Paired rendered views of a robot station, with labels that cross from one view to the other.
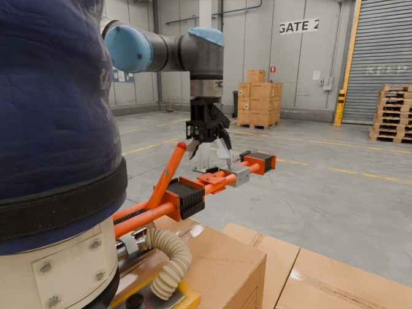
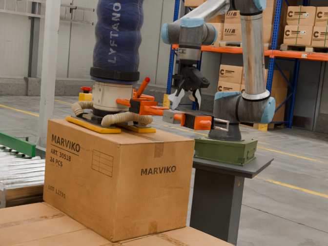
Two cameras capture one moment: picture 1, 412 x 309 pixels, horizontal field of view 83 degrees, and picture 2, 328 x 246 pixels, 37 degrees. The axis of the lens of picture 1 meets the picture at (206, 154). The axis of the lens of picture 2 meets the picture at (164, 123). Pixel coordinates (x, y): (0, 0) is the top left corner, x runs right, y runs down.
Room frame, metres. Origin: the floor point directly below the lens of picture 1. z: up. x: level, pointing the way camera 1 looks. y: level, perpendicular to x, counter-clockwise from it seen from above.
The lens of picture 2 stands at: (0.93, -1.95, 1.29)
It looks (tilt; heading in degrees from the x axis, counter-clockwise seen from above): 8 degrees down; 100
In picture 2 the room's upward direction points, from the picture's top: 6 degrees clockwise
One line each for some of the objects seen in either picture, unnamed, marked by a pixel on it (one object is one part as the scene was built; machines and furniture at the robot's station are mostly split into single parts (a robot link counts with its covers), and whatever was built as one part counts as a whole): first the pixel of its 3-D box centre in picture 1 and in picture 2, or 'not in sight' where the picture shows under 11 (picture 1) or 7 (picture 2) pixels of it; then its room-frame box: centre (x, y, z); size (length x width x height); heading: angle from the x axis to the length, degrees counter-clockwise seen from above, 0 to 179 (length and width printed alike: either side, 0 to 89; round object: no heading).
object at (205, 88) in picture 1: (207, 89); (188, 54); (0.66, 0.00, 1.31); 0.10 x 0.09 x 0.05; 55
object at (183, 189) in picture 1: (179, 197); (143, 106); (0.48, 0.06, 1.07); 0.10 x 0.08 x 0.06; 48
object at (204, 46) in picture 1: (205, 54); (191, 32); (0.66, 0.00, 1.39); 0.10 x 0.09 x 0.12; 72
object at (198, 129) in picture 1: (205, 119); (185, 75); (0.66, 0.00, 1.22); 0.09 x 0.08 x 0.12; 145
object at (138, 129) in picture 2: not in sight; (127, 121); (0.36, 0.30, 0.97); 0.34 x 0.10 x 0.05; 138
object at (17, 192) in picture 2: not in sight; (67, 185); (0.04, 0.41, 0.58); 0.70 x 0.03 x 0.06; 56
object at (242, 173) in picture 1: (234, 174); (174, 116); (0.64, -0.08, 1.06); 0.07 x 0.07 x 0.04; 48
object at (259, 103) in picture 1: (260, 98); not in sight; (7.70, -1.74, 0.87); 1.21 x 1.02 x 1.74; 147
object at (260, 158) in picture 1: (259, 162); (195, 121); (0.74, -0.18, 1.07); 0.08 x 0.07 x 0.05; 138
